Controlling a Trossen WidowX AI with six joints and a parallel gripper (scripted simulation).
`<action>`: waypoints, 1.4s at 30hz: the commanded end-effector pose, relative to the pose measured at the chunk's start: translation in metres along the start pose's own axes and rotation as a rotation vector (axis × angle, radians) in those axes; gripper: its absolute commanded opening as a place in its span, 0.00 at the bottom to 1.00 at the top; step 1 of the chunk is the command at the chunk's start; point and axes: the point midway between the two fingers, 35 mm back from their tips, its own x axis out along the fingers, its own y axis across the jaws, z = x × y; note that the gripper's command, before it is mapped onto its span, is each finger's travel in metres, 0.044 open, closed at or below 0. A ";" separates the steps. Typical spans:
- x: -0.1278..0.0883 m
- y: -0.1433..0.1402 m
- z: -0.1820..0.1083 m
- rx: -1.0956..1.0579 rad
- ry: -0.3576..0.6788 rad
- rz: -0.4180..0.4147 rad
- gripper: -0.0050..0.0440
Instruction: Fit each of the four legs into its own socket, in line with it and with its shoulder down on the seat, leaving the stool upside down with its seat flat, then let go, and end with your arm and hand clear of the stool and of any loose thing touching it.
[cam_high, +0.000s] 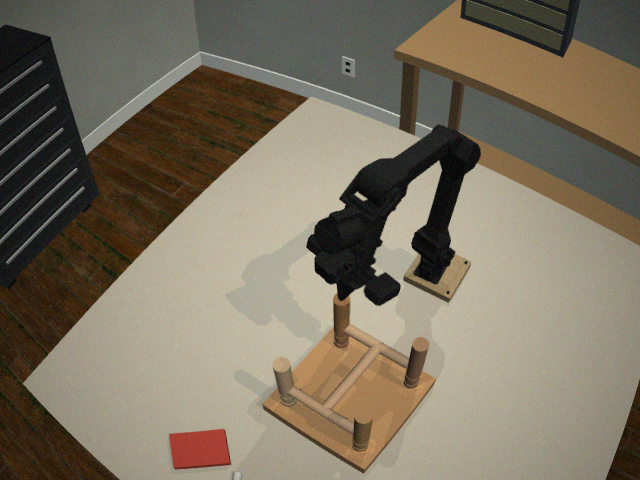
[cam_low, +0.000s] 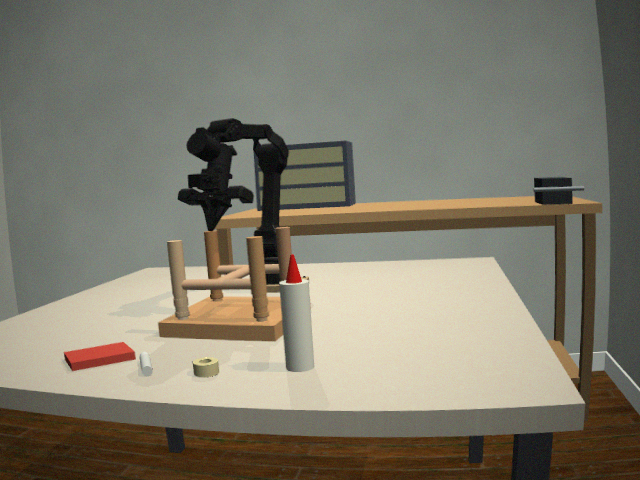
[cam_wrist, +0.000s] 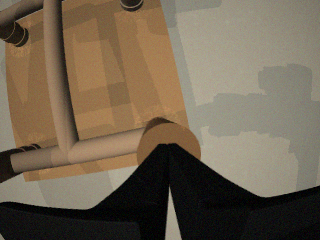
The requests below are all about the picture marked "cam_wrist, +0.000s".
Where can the wooden stool legs with h-shaped crossbars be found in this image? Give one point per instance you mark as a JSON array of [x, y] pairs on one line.
[[70, 150]]

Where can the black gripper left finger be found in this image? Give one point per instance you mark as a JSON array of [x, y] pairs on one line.
[[136, 210]]

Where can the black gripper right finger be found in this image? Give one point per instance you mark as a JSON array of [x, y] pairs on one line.
[[210, 207]]

